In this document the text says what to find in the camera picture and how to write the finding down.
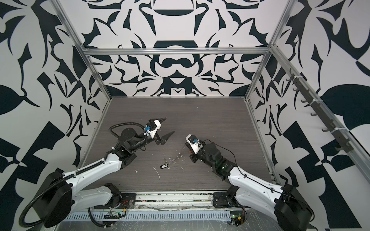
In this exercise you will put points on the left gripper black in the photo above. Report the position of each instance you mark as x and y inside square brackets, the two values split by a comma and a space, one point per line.
[157, 137]

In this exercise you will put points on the circuit board with wires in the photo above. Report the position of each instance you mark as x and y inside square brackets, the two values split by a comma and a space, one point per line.
[238, 217]
[115, 214]

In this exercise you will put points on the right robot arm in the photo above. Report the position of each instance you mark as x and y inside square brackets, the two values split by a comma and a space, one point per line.
[284, 204]

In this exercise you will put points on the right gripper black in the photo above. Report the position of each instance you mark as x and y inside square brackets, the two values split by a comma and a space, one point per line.
[192, 157]

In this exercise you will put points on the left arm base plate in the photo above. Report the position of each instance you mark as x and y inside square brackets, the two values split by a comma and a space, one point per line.
[124, 201]

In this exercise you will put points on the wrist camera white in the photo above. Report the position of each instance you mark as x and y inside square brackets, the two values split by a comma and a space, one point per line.
[191, 139]
[151, 128]

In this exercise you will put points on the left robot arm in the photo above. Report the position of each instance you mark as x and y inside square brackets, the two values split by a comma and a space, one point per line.
[64, 193]

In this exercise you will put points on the right circuit board with wires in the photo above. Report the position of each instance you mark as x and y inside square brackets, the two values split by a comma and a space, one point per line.
[238, 217]

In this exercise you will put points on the wall hook rail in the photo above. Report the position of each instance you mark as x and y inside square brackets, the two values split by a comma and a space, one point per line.
[323, 112]

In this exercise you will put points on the left circuit board with wires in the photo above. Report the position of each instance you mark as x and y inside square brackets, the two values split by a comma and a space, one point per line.
[115, 214]

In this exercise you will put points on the perforated metal ring plate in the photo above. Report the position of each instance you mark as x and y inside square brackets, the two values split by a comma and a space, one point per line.
[179, 158]

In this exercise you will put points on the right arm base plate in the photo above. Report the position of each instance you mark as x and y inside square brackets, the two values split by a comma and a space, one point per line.
[224, 200]

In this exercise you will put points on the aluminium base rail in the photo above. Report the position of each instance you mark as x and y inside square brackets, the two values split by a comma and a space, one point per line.
[173, 199]

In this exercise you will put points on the horizontal aluminium frame bar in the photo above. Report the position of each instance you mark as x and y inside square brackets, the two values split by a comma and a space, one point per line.
[159, 51]

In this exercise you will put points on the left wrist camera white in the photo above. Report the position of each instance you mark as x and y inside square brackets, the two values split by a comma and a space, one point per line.
[151, 128]

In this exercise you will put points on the white slotted cable duct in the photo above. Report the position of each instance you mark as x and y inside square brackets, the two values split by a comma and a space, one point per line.
[166, 216]

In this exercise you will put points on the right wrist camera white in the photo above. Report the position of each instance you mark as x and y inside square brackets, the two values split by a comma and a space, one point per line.
[191, 139]

